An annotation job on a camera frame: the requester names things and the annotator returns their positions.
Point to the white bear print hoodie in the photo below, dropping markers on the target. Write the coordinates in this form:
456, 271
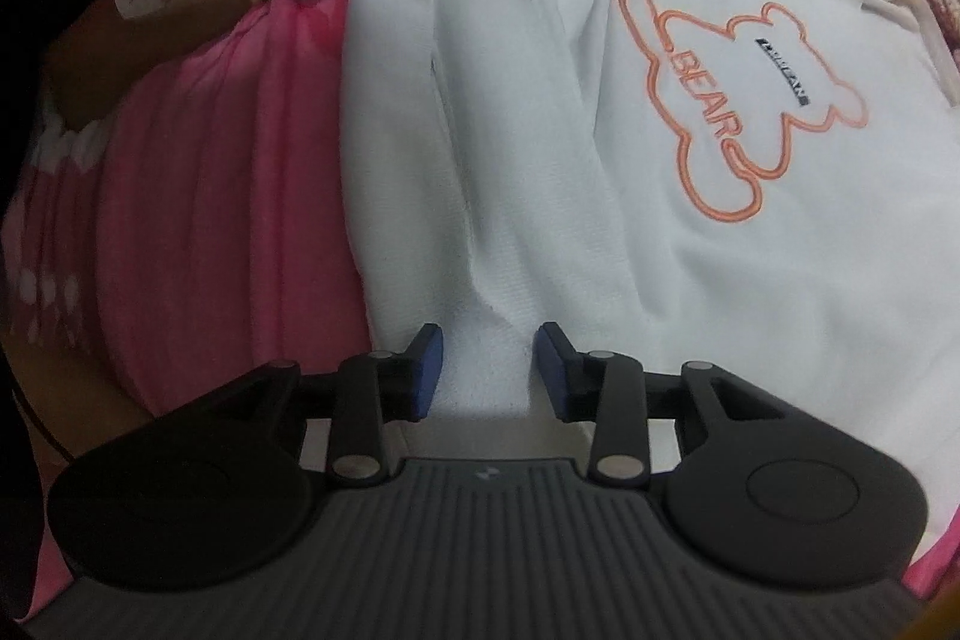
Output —
562, 197

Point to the pink floral blanket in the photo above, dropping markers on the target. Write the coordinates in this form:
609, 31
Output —
225, 197

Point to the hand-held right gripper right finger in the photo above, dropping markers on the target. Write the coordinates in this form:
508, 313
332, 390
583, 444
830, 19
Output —
551, 370

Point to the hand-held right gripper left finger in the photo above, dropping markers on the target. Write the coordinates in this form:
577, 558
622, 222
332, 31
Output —
427, 370

